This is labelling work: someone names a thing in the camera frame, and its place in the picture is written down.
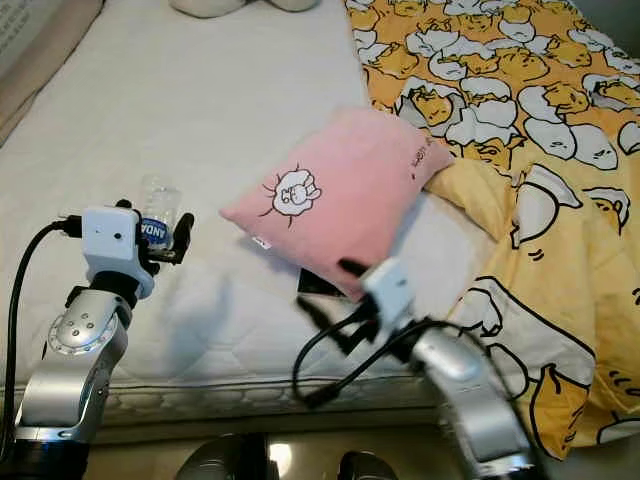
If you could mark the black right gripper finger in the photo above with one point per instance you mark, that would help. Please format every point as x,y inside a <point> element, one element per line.
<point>354,269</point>
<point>323,318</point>

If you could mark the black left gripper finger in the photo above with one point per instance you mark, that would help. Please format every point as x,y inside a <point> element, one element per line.
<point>126,205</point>
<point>185,235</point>

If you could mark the clear plastic water bottle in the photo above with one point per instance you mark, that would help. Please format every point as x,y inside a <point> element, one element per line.
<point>157,200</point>

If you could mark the pink sheep print pillow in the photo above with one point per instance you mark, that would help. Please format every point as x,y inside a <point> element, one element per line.
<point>360,190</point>

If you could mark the yellow cartoon egg blanket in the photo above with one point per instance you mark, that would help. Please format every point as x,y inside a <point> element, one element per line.
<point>540,90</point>

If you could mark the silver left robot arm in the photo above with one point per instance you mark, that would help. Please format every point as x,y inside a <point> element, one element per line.
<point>65,390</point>

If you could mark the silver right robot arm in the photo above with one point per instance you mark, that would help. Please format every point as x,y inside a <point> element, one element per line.
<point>470,390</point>

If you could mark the black flat item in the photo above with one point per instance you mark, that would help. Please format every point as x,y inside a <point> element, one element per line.
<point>315,283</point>

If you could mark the robot right leg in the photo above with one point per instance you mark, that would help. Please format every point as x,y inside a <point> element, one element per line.
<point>365,468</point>

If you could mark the robot leg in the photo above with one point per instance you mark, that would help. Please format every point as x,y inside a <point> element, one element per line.
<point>225,460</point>
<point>365,468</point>

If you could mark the padded bed side bolster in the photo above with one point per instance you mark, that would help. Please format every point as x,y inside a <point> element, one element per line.
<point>40,60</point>

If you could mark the robot left leg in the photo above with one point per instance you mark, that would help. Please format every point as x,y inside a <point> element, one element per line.
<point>225,460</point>

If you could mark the grey printed panel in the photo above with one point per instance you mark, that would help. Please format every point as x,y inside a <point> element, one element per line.
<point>15,20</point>

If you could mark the beige curved plush pillow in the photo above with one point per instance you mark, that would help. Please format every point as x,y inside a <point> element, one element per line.
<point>210,6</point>

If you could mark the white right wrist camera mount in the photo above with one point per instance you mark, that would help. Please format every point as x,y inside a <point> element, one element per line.
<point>385,285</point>

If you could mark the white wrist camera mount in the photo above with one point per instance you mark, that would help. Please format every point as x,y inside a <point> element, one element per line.
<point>385,285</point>
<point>110,240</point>

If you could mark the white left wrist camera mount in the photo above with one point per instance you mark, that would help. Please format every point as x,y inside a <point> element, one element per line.
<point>110,240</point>

